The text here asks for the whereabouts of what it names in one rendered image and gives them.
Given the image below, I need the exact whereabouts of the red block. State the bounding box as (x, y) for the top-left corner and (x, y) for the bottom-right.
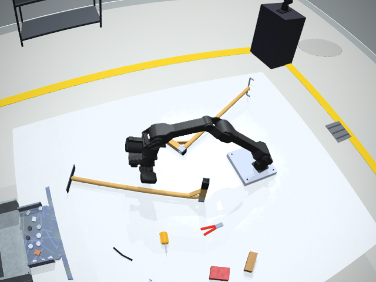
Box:
(209, 266), (230, 281)

